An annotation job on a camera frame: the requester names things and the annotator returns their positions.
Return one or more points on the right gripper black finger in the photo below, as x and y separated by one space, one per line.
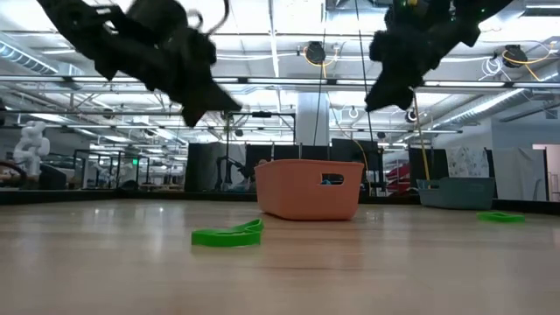
381 96
404 96

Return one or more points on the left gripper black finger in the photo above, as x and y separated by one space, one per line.
219 100
191 113

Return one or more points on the blue rubber band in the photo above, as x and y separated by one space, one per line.
326 181

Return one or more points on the black background robot arm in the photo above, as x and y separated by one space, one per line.
232 168

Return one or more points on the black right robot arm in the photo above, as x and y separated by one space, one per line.
481 9

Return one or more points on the black partition panel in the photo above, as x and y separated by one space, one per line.
201 166

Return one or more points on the overhead light bar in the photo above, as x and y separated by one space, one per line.
284 81

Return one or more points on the red parts shelf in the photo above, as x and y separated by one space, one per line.
398 179

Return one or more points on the white patterned board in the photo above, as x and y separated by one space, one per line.
468 162

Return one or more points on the grey-blue plastic basket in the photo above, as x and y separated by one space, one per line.
459 194

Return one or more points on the orange plastic basket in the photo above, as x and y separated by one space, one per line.
289 192

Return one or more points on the white humanoid robot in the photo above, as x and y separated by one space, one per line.
32 144

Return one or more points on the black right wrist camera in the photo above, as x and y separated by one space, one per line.
420 9

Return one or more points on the black stand frame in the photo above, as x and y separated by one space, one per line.
227 144

